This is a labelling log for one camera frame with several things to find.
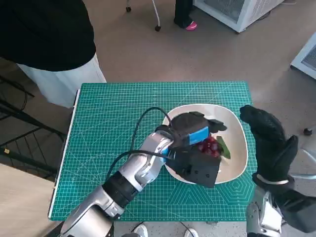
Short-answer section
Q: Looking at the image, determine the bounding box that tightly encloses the green cutting mat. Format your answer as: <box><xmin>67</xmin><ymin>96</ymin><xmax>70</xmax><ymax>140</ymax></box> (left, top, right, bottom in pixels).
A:
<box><xmin>47</xmin><ymin>80</ymin><xmax>255</xmax><ymax>222</ymax></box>

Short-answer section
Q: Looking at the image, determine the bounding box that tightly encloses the black metal rack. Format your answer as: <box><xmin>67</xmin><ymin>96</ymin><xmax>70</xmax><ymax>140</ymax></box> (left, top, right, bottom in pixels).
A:
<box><xmin>0</xmin><ymin>74</ymin><xmax>68</xmax><ymax>175</ymax></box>

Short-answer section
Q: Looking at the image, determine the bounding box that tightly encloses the white wheeled frame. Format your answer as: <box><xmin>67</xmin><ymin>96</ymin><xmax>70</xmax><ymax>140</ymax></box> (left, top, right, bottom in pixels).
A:
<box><xmin>125</xmin><ymin>0</ymin><xmax>162</xmax><ymax>32</ymax></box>

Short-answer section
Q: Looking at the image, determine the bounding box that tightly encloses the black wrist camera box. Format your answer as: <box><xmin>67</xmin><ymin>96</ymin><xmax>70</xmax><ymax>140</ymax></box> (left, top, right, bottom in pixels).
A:
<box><xmin>271</xmin><ymin>184</ymin><xmax>316</xmax><ymax>234</ymax></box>
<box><xmin>167</xmin><ymin>145</ymin><xmax>222</xmax><ymax>189</ymax></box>

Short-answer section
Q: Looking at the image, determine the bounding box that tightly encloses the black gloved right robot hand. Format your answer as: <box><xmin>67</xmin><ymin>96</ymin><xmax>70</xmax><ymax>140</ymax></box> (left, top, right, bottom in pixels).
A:
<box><xmin>239</xmin><ymin>104</ymin><xmax>299</xmax><ymax>184</ymax></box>

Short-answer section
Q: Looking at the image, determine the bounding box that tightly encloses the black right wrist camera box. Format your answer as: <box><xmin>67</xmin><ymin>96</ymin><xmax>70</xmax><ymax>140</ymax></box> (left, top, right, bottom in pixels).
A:
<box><xmin>271</xmin><ymin>184</ymin><xmax>316</xmax><ymax>234</ymax></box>

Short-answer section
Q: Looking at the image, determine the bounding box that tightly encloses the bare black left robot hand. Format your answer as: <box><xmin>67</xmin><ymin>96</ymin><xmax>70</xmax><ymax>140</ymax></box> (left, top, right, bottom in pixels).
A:
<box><xmin>170</xmin><ymin>111</ymin><xmax>228</xmax><ymax>148</ymax></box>

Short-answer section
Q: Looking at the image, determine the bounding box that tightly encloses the white square plate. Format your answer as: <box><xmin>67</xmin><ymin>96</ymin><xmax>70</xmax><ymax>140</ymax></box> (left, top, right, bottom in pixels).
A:
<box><xmin>161</xmin><ymin>103</ymin><xmax>248</xmax><ymax>185</ymax></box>

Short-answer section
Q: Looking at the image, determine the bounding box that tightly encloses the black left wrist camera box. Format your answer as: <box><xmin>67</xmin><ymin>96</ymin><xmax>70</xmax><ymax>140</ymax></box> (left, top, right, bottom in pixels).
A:
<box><xmin>167</xmin><ymin>145</ymin><xmax>222</xmax><ymax>189</ymax></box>

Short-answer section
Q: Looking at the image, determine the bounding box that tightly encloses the white glass-door cabinet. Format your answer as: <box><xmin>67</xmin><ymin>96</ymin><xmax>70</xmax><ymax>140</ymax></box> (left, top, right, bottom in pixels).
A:
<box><xmin>192</xmin><ymin>0</ymin><xmax>287</xmax><ymax>34</ymax></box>
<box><xmin>290</xmin><ymin>31</ymin><xmax>316</xmax><ymax>81</ymax></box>

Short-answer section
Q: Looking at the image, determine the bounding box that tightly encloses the purple toy grape bunch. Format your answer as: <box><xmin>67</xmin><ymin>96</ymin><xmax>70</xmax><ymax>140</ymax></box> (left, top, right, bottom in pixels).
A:
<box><xmin>197</xmin><ymin>135</ymin><xmax>233</xmax><ymax>160</ymax></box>

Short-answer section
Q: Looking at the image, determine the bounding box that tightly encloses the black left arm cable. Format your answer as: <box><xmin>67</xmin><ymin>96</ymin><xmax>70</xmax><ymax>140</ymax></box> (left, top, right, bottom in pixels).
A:
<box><xmin>107</xmin><ymin>106</ymin><xmax>176</xmax><ymax>179</ymax></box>

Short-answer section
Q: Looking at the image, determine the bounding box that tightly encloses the person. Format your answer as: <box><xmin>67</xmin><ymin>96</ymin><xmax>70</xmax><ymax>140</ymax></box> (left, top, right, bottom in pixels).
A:
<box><xmin>173</xmin><ymin>0</ymin><xmax>198</xmax><ymax>32</ymax></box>
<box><xmin>0</xmin><ymin>0</ymin><xmax>108</xmax><ymax>109</ymax></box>

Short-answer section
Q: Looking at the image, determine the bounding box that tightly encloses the grey chair with caster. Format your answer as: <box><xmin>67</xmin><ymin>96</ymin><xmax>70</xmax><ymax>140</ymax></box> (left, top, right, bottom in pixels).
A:
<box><xmin>297</xmin><ymin>127</ymin><xmax>316</xmax><ymax>179</ymax></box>

